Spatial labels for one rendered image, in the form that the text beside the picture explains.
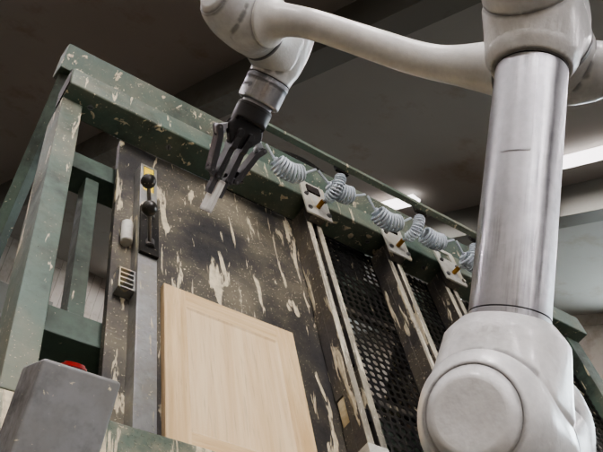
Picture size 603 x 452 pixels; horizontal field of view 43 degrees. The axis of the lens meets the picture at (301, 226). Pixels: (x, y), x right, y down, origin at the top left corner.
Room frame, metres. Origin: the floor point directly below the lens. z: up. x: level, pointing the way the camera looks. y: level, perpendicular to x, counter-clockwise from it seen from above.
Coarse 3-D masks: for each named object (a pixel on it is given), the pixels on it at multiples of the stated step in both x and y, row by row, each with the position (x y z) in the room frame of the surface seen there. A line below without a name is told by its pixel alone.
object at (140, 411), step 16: (144, 192) 1.86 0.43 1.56; (144, 256) 1.72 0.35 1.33; (144, 272) 1.69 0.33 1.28; (144, 288) 1.66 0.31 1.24; (144, 304) 1.63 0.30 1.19; (128, 320) 1.64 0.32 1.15; (144, 320) 1.61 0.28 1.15; (128, 336) 1.61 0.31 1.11; (144, 336) 1.58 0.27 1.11; (128, 352) 1.58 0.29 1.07; (144, 352) 1.56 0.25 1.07; (128, 368) 1.55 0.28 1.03; (144, 368) 1.54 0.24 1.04; (128, 384) 1.52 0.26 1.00; (144, 384) 1.51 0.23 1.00; (128, 400) 1.50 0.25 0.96; (144, 400) 1.49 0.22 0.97; (128, 416) 1.48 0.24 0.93; (144, 416) 1.47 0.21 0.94
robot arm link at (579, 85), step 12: (600, 48) 0.92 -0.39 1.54; (588, 60) 0.92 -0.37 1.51; (600, 60) 0.92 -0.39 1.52; (576, 72) 0.92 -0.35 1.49; (588, 72) 0.93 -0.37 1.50; (600, 72) 0.93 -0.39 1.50; (576, 84) 0.95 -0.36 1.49; (588, 84) 0.94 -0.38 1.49; (600, 84) 0.94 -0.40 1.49; (576, 96) 0.97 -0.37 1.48; (588, 96) 0.97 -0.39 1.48; (600, 96) 0.96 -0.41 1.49
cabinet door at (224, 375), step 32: (192, 320) 1.73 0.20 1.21; (224, 320) 1.79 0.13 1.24; (256, 320) 1.86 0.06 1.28; (192, 352) 1.68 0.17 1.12; (224, 352) 1.74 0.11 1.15; (256, 352) 1.80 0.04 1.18; (288, 352) 1.86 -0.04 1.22; (192, 384) 1.62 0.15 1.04; (224, 384) 1.68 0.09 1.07; (256, 384) 1.74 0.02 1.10; (288, 384) 1.80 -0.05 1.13; (192, 416) 1.58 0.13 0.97; (224, 416) 1.63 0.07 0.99; (256, 416) 1.68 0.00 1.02; (288, 416) 1.74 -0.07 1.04; (224, 448) 1.58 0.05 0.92; (256, 448) 1.63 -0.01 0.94; (288, 448) 1.68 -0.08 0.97
